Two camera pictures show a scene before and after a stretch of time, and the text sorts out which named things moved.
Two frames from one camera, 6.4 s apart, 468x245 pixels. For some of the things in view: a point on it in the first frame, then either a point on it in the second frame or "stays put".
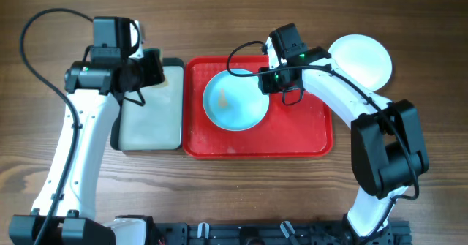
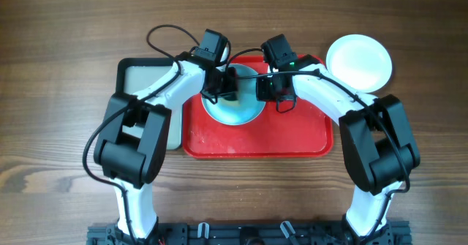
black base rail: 183,233 stays put
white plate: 364,58 stays put
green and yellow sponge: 151,52 to 223,102
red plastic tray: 304,131 stays put
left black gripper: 154,68 to 227,84
